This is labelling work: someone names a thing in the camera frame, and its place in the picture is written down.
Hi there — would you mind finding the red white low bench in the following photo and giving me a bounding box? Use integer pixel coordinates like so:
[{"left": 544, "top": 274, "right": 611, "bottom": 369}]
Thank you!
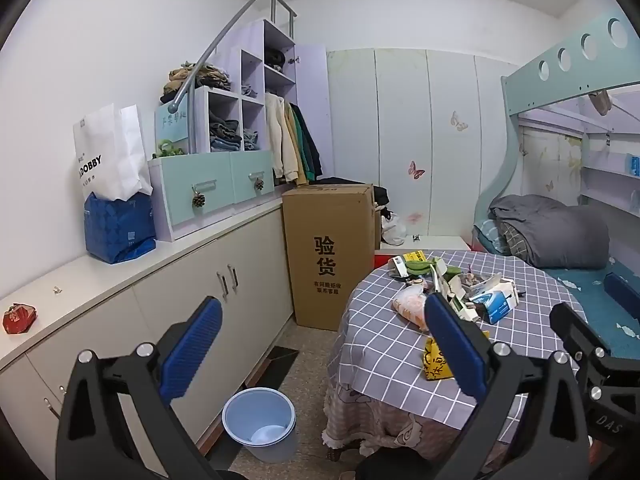
[{"left": 372, "top": 234, "right": 473, "bottom": 271}]

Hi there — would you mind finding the pale orange plastic bag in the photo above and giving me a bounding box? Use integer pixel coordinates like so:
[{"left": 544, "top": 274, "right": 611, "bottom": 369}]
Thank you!
[{"left": 391, "top": 282, "right": 431, "bottom": 333}]

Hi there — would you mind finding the blue patterned tissue pack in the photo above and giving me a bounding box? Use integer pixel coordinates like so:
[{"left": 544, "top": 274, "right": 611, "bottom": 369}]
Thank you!
[{"left": 84, "top": 192, "right": 157, "bottom": 265}]

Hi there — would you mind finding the mint printed box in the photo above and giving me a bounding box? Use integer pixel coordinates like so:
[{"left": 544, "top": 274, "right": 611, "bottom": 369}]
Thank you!
[{"left": 155, "top": 102, "right": 193, "bottom": 143}]

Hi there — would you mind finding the grey metal handrail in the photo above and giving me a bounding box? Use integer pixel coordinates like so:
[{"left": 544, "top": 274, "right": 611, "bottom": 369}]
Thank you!
[{"left": 167, "top": 0, "right": 296, "bottom": 153}]

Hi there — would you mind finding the brown hanging pouch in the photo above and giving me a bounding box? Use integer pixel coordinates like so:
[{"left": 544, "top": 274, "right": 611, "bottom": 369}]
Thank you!
[{"left": 587, "top": 89, "right": 612, "bottom": 115}]

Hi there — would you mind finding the blue plastic bin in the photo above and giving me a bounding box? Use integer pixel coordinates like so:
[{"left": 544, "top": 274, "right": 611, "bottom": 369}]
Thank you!
[{"left": 221, "top": 387, "right": 297, "bottom": 463}]

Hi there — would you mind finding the dark blue cushion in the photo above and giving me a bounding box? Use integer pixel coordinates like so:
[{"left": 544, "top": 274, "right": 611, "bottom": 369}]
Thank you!
[{"left": 604, "top": 272, "right": 640, "bottom": 322}]

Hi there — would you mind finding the blue white carton box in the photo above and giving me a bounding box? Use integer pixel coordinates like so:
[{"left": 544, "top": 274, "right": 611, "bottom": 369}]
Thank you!
[{"left": 469, "top": 274, "right": 519, "bottom": 326}]

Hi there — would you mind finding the white wardrobe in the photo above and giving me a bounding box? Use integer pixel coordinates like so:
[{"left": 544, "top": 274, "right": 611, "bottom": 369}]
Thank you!
[{"left": 327, "top": 47, "right": 521, "bottom": 241}]

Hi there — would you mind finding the teal printed bed sheet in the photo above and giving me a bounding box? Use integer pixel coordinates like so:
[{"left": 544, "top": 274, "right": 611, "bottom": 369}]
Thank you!
[{"left": 542, "top": 262, "right": 640, "bottom": 361}]

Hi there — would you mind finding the pink printed table skirt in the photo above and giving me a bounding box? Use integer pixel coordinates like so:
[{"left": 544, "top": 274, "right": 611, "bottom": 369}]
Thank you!
[{"left": 322, "top": 377, "right": 506, "bottom": 453}]

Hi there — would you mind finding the grey quilt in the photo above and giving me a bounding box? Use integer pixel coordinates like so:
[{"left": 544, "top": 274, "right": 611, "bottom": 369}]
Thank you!
[{"left": 487, "top": 194, "right": 610, "bottom": 268}]

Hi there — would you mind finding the black hanging jacket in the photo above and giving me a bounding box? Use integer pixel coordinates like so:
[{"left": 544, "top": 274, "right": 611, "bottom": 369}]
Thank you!
[{"left": 292, "top": 104, "right": 323, "bottom": 181}]

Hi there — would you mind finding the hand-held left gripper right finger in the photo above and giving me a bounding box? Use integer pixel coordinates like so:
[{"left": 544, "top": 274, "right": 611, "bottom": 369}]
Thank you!
[{"left": 415, "top": 292, "right": 592, "bottom": 480}]

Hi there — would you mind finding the cream hanging jacket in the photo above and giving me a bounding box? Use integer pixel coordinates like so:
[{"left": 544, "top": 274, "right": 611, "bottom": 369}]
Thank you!
[{"left": 264, "top": 92, "right": 301, "bottom": 183}]

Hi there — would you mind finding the white paper bag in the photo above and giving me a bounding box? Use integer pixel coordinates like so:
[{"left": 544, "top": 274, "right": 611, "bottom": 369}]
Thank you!
[{"left": 72, "top": 103, "right": 153, "bottom": 201}]

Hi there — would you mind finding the plain cardboard box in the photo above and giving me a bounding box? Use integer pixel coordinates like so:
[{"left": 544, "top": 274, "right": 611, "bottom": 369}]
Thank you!
[{"left": 372, "top": 186, "right": 384, "bottom": 251}]

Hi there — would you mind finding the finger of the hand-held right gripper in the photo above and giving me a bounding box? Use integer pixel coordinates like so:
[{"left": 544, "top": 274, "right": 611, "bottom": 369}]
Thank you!
[{"left": 549, "top": 303, "right": 640, "bottom": 448}]

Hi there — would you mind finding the grey checked tablecloth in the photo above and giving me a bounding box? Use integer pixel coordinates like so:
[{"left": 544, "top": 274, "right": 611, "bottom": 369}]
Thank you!
[{"left": 325, "top": 247, "right": 601, "bottom": 426}]

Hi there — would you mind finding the folded olive clothes pile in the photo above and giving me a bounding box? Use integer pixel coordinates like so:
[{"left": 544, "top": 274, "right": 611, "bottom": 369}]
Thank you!
[{"left": 160, "top": 61, "right": 233, "bottom": 106}]

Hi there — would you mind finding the tall printed cardboard box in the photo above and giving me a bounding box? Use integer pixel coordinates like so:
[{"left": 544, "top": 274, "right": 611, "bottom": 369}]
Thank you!
[{"left": 281, "top": 185, "right": 376, "bottom": 332}]

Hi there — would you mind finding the mint drawer shelf unit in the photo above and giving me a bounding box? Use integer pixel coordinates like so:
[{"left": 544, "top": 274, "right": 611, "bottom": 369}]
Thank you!
[{"left": 147, "top": 19, "right": 331, "bottom": 242}]

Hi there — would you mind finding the red packet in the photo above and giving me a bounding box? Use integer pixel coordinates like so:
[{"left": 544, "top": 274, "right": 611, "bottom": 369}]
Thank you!
[{"left": 2, "top": 303, "right": 38, "bottom": 335}]

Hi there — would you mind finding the yellow printed wrapper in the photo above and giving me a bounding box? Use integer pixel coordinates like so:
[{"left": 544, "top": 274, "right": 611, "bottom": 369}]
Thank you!
[{"left": 421, "top": 331, "right": 492, "bottom": 384}]

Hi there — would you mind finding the wide mint drawer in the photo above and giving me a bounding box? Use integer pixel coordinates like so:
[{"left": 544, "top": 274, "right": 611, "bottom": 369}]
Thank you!
[{"left": 160, "top": 152, "right": 235, "bottom": 228}]

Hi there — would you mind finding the black floor mat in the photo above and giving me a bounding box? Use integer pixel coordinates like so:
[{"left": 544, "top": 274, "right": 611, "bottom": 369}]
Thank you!
[{"left": 250, "top": 345, "right": 301, "bottom": 391}]

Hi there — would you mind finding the narrow mint drawer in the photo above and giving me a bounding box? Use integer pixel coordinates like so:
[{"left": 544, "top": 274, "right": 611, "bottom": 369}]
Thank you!
[{"left": 230, "top": 150, "right": 275, "bottom": 203}]

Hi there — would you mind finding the folded jeans pile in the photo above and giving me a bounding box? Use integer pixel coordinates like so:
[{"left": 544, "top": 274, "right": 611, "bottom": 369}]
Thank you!
[{"left": 209, "top": 112, "right": 243, "bottom": 153}]

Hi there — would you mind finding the beige low cabinet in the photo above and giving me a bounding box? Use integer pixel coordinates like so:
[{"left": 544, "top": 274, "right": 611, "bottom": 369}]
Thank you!
[{"left": 0, "top": 195, "right": 296, "bottom": 480}]

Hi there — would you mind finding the mint bunk bed frame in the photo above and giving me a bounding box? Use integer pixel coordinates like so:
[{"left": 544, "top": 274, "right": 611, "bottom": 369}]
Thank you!
[{"left": 472, "top": 12, "right": 640, "bottom": 361}]

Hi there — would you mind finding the white plastic bag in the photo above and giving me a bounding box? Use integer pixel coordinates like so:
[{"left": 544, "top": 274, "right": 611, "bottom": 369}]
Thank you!
[{"left": 381, "top": 210, "right": 407, "bottom": 246}]

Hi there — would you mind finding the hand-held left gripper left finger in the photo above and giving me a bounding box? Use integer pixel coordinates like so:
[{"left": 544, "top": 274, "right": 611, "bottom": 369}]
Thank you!
[{"left": 55, "top": 296, "right": 226, "bottom": 480}]

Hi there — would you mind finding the green hanging garment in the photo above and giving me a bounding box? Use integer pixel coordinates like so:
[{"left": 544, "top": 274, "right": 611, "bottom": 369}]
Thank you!
[{"left": 289, "top": 105, "right": 310, "bottom": 181}]

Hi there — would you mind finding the black garment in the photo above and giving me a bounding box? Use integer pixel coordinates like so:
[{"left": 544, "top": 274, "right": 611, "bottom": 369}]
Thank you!
[{"left": 312, "top": 176, "right": 389, "bottom": 207}]

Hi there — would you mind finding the blue checked pillow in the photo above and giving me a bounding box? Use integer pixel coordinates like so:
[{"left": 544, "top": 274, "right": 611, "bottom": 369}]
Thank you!
[{"left": 472, "top": 219, "right": 523, "bottom": 256}]

